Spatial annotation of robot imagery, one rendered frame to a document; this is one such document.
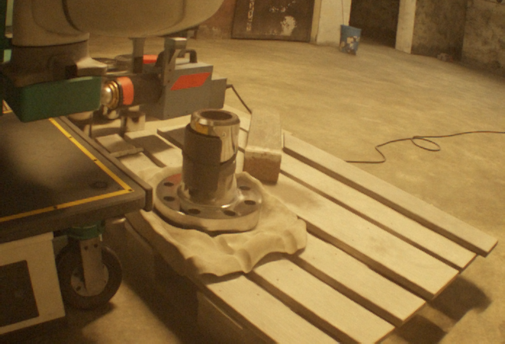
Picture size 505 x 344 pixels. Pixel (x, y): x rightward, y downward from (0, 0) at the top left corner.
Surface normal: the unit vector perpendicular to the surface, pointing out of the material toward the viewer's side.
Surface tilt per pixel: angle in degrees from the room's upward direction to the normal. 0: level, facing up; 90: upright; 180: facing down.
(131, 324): 0
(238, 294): 0
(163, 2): 109
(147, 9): 116
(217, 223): 90
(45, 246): 90
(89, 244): 90
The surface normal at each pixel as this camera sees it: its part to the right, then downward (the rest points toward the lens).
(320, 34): 0.63, 0.35
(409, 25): -0.77, 0.14
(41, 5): -0.28, 0.44
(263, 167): -0.06, 0.35
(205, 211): 0.12, -0.93
